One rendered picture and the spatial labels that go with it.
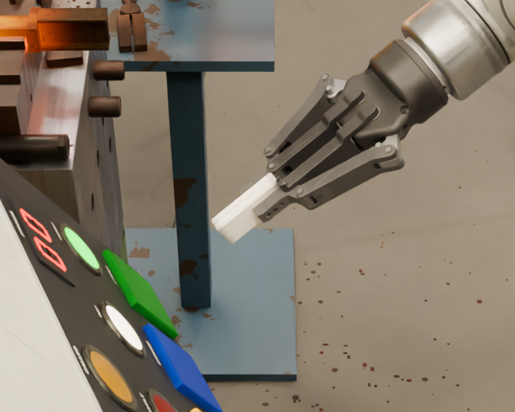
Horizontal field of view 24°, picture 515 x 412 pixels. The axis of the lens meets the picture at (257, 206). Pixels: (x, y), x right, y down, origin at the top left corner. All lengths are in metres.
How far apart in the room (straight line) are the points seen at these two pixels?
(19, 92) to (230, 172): 1.39
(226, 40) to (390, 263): 0.87
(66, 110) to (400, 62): 0.54
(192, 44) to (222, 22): 0.07
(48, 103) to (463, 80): 0.60
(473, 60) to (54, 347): 0.45
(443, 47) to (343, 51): 2.07
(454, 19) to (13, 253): 0.43
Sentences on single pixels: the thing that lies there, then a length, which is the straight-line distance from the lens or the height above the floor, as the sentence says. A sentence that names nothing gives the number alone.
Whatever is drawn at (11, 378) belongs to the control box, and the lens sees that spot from 0.84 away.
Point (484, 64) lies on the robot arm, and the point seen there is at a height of 1.20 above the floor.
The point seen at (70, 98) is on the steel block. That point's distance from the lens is 1.48.
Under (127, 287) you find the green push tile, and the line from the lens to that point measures 1.07.
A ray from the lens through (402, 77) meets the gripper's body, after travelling 1.05.
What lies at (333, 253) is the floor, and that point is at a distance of 2.55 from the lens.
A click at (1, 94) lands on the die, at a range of 1.39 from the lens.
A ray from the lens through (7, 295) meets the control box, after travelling 0.87.
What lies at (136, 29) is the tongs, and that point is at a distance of 1.84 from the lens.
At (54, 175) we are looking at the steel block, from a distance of 1.39.
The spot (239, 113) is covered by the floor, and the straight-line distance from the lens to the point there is 2.90.
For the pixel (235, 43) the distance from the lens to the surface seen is 1.82.
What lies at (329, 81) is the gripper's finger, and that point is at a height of 1.15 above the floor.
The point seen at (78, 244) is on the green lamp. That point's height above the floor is 1.10.
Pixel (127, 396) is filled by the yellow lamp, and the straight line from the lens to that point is 0.84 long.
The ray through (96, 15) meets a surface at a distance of 1.43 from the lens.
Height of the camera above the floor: 1.82
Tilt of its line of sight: 43 degrees down
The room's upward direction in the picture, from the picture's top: straight up
